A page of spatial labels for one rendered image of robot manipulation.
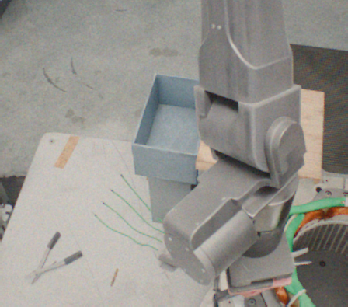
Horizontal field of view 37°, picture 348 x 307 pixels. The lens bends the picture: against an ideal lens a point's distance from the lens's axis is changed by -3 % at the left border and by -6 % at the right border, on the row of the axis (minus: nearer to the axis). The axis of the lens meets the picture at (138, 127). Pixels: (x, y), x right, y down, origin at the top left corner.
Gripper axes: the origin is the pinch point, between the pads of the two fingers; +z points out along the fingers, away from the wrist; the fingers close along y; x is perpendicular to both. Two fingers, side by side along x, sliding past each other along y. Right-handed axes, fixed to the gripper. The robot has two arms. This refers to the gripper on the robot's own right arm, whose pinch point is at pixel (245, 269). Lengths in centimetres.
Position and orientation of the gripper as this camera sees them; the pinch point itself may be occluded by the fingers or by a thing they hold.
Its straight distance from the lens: 64.4
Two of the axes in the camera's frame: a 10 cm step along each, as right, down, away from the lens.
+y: 1.1, 7.7, -6.3
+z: 0.7, 6.3, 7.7
